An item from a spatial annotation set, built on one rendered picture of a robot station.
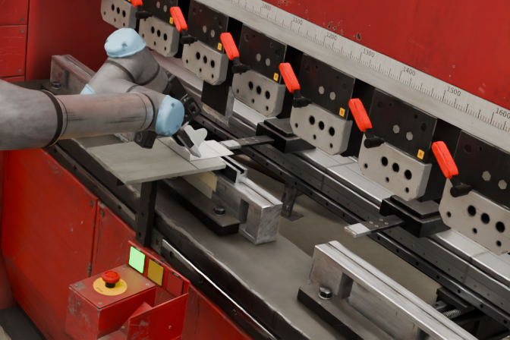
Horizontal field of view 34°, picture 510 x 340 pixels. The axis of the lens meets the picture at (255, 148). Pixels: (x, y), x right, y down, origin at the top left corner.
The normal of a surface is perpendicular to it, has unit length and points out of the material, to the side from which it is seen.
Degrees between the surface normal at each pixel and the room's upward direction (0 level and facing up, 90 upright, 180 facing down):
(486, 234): 90
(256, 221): 90
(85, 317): 90
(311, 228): 0
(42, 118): 69
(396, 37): 90
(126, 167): 0
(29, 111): 58
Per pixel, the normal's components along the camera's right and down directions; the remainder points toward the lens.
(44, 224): -0.78, 0.12
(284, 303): 0.15, -0.91
